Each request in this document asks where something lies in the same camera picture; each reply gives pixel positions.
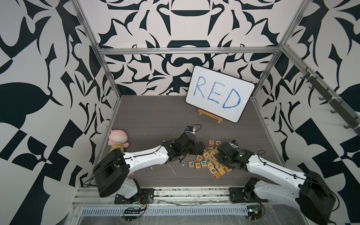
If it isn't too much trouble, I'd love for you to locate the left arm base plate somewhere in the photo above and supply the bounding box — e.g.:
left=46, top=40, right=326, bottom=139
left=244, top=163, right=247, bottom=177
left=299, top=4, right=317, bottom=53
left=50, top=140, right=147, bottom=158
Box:
left=114, top=188, right=155, bottom=204

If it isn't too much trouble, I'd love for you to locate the black hook rack rail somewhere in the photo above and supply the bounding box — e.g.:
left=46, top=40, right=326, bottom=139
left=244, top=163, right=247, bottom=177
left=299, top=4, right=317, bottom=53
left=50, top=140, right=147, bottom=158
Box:
left=301, top=67, right=360, bottom=136

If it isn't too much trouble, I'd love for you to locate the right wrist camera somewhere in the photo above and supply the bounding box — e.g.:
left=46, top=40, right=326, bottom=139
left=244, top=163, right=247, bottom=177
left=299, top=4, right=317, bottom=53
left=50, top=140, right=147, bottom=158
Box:
left=230, top=140, right=238, bottom=148

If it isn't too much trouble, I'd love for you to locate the small wooden easel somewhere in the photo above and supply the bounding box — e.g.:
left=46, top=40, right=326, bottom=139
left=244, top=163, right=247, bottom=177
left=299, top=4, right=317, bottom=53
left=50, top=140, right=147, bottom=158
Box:
left=198, top=109, right=223, bottom=123

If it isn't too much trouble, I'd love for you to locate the right circuit board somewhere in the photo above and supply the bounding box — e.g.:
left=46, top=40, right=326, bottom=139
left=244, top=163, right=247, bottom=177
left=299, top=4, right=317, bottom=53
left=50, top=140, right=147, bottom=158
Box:
left=246, top=204, right=265, bottom=221

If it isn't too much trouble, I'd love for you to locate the wooden block letter G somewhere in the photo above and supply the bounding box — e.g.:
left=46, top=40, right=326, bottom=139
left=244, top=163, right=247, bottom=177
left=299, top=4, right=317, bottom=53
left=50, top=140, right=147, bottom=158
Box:
left=196, top=155, right=203, bottom=162

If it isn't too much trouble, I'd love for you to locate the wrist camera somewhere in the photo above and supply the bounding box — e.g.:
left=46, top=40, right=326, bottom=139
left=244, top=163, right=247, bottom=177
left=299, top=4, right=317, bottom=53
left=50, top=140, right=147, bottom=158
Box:
left=230, top=140, right=238, bottom=148
left=184, top=125, right=196, bottom=134

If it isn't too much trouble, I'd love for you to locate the circuit board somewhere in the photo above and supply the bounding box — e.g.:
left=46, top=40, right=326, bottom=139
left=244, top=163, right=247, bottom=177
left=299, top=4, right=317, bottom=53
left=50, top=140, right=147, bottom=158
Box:
left=246, top=204, right=265, bottom=221
left=122, top=207, right=147, bottom=222

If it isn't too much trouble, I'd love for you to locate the white perforated cable duct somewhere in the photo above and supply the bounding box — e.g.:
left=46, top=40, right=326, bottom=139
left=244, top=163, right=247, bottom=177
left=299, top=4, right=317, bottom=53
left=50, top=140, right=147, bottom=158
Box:
left=81, top=205, right=248, bottom=216

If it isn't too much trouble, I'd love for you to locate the left circuit board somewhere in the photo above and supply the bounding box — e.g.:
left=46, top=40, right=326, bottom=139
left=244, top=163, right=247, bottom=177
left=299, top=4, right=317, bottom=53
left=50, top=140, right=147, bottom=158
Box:
left=122, top=207, right=147, bottom=222

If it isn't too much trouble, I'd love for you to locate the pink plush toy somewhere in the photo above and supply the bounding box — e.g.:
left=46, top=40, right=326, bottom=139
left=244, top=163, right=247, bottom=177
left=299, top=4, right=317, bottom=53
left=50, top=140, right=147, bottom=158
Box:
left=108, top=129, right=129, bottom=153

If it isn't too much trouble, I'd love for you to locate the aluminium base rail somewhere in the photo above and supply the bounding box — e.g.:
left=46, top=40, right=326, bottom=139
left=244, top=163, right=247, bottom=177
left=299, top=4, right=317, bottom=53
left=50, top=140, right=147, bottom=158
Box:
left=73, top=186, right=231, bottom=204

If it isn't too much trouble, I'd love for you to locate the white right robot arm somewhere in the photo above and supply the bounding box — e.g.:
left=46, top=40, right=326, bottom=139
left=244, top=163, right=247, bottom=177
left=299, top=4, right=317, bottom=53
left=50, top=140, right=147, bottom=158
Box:
left=216, top=141, right=338, bottom=225

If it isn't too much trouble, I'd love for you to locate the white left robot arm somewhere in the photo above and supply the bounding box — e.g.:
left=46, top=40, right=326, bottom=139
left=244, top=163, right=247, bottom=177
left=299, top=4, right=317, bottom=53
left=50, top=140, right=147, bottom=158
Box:
left=93, top=131, right=205, bottom=203

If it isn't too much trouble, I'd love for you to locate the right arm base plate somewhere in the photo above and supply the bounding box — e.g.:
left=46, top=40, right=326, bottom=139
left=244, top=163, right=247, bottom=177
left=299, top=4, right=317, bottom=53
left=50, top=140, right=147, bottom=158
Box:
left=229, top=187, right=262, bottom=203

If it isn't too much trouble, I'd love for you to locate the yellow faced wooden block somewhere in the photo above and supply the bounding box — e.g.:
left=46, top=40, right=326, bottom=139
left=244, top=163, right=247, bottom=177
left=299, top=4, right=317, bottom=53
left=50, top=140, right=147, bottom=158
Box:
left=213, top=171, right=221, bottom=179

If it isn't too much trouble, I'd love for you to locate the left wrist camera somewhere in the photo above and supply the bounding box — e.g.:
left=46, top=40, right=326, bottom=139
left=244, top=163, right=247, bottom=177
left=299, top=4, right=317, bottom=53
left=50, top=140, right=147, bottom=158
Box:
left=184, top=125, right=196, bottom=134

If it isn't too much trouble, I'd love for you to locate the aluminium frame crossbar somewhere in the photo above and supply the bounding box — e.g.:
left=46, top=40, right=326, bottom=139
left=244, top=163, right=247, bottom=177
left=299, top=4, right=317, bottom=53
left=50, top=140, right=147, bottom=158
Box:
left=98, top=46, right=279, bottom=55

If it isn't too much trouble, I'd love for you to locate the white whiteboard with RED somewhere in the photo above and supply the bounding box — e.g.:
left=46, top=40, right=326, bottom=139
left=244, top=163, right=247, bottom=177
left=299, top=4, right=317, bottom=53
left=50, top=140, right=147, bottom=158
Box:
left=185, top=66, right=255, bottom=123

